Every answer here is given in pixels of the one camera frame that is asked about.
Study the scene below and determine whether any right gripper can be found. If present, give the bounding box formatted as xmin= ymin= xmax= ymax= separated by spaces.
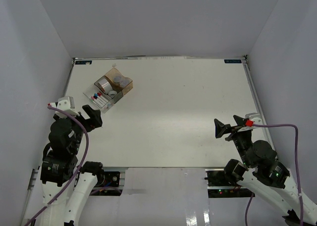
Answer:
xmin=213 ymin=114 xmax=253 ymax=167

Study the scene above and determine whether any small clear tape roll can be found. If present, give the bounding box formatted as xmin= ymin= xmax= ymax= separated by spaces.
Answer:
xmin=107 ymin=90 xmax=117 ymax=99

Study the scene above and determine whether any large silver tape roll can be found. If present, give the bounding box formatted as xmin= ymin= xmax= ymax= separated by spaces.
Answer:
xmin=97 ymin=79 xmax=112 ymax=95

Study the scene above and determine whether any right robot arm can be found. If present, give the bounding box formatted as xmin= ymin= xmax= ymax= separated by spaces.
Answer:
xmin=214 ymin=113 xmax=317 ymax=226

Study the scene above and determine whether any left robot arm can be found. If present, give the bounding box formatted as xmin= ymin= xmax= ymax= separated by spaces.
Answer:
xmin=40 ymin=103 xmax=105 ymax=226

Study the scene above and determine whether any clear plastic bin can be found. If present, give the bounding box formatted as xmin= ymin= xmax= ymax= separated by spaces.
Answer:
xmin=83 ymin=84 xmax=114 ymax=113

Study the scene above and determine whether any grey plastic bin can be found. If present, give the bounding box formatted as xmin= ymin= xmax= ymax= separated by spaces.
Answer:
xmin=94 ymin=75 xmax=123 ymax=104

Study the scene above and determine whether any amber plastic bin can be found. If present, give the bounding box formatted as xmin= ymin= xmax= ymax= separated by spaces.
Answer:
xmin=105 ymin=67 xmax=133 ymax=95

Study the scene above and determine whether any right base electronics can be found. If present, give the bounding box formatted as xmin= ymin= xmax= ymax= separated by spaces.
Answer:
xmin=205 ymin=168 xmax=252 ymax=199

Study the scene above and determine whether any base electronics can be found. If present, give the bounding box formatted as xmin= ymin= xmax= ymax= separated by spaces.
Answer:
xmin=205 ymin=168 xmax=252 ymax=199
xmin=90 ymin=167 xmax=127 ymax=196

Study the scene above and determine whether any left base electronics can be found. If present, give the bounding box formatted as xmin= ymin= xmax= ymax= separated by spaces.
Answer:
xmin=90 ymin=167 xmax=127 ymax=196

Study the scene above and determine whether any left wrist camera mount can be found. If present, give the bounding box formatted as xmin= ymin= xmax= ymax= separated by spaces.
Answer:
xmin=48 ymin=96 xmax=80 ymax=117

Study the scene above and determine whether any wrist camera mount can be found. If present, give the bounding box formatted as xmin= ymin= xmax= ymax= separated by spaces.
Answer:
xmin=48 ymin=96 xmax=80 ymax=117
xmin=240 ymin=113 xmax=263 ymax=131

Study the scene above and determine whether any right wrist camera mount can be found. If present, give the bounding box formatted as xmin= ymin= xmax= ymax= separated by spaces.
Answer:
xmin=240 ymin=113 xmax=263 ymax=131

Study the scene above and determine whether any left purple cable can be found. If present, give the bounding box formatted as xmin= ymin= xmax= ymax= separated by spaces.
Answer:
xmin=23 ymin=106 xmax=90 ymax=226

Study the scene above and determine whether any purple cable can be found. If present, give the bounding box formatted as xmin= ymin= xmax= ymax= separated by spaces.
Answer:
xmin=23 ymin=106 xmax=90 ymax=226
xmin=244 ymin=123 xmax=305 ymax=226

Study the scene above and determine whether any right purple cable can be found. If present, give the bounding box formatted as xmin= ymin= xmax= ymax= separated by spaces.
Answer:
xmin=244 ymin=123 xmax=305 ymax=226

